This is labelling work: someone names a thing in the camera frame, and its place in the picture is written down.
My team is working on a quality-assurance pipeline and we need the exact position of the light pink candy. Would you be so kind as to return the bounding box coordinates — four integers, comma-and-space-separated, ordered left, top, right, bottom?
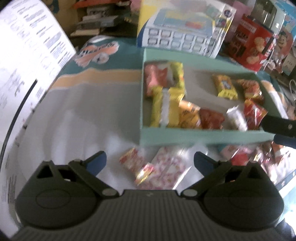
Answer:
217, 145, 252, 160

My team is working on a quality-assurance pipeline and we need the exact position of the small red packet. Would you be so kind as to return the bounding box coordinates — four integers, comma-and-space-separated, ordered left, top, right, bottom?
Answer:
230, 152, 249, 166

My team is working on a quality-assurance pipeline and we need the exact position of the red yellow gummy packet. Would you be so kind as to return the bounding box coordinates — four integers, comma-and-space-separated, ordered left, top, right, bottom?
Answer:
243, 99, 268, 130

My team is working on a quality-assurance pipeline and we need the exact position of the pink floral white packet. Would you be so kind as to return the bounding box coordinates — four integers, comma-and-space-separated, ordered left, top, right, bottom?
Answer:
135, 146, 192, 190

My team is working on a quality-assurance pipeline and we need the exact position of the pink strawberry candy packet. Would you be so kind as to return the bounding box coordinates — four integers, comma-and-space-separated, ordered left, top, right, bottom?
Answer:
119, 148, 146, 173

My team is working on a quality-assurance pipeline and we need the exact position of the orange noodle snack packet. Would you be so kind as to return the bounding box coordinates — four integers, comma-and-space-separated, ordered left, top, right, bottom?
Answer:
236, 79, 264, 104

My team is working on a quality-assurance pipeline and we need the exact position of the red crinkled candy packet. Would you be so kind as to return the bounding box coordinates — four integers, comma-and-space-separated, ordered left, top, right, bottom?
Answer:
199, 108, 225, 130

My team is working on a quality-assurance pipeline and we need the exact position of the blue white cracker packet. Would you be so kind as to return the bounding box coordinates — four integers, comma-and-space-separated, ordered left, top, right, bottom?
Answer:
226, 106, 248, 132

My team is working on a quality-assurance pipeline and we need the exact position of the orange yellow small packet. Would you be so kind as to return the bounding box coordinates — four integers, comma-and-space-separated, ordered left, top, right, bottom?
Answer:
179, 100, 202, 129

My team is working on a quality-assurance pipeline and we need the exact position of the yellow biscuit packet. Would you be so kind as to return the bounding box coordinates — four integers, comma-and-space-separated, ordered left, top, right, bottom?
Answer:
212, 75, 238, 100

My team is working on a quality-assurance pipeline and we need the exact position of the yellow silver large packet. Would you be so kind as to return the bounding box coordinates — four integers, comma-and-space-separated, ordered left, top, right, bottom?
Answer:
150, 86, 185, 128

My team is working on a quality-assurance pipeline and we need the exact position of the long salmon red packet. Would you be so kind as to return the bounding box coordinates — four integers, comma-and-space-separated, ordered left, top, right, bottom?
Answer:
144, 64, 168, 97

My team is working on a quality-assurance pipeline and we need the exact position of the patterned teal grey blanket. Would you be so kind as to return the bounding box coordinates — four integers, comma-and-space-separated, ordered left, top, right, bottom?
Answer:
16, 34, 296, 204

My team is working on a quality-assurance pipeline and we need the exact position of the cartoon dog bag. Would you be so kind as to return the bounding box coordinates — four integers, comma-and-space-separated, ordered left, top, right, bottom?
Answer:
269, 27, 295, 76

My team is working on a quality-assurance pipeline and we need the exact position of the red cookie tin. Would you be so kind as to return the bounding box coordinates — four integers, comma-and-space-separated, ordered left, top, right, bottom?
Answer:
228, 14, 275, 72

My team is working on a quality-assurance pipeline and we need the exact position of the yellow blue toy box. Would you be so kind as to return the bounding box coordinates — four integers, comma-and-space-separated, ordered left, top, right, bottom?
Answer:
137, 0, 236, 58

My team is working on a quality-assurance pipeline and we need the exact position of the white instruction sheet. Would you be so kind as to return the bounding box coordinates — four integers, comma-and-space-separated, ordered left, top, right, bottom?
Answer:
1, 1, 75, 237

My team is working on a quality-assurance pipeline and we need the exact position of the stack of books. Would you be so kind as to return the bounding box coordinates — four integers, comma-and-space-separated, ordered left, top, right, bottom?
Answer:
70, 1, 138, 38

